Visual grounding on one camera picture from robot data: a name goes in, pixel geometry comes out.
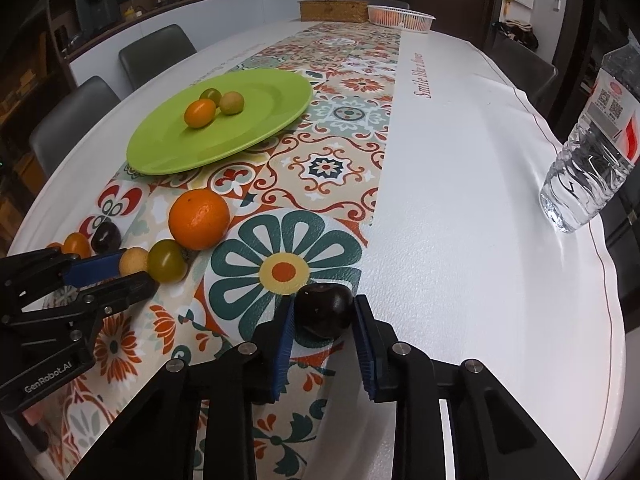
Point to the near grey chair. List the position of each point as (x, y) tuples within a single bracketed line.
[(61, 130)]

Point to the dark plum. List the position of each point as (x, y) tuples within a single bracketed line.
[(322, 311), (107, 238)]

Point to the white tablecloth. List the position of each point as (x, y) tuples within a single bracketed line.
[(463, 263)]

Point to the far grey chair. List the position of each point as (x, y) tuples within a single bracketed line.
[(151, 55)]

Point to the tan longan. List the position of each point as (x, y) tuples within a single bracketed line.
[(231, 103), (134, 260)]

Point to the clear water bottle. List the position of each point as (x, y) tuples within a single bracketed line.
[(602, 148)]

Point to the patterned table runner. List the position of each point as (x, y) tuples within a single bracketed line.
[(301, 205)]

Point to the large orange mandarin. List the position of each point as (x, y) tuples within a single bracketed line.
[(198, 219)]

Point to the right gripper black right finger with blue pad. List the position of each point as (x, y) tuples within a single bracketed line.
[(492, 436)]

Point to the right side dark chair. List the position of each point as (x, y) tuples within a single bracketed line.
[(534, 76)]

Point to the grey chair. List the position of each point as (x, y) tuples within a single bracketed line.
[(61, 130), (151, 55)]

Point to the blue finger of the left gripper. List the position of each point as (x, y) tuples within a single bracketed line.
[(90, 271)]

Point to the green tomato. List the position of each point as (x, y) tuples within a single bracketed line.
[(166, 262), (211, 94)]

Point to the black coffee machine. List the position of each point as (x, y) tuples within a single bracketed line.
[(95, 16)]

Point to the green plate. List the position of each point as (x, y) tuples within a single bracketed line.
[(164, 144)]

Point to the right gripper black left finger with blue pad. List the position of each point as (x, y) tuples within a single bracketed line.
[(154, 437)]

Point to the small orange kumquat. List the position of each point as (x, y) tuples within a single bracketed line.
[(77, 244)]

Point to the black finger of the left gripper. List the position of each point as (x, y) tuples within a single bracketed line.
[(112, 297)]

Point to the clear plastic fruit container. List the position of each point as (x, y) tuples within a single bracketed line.
[(402, 19)]

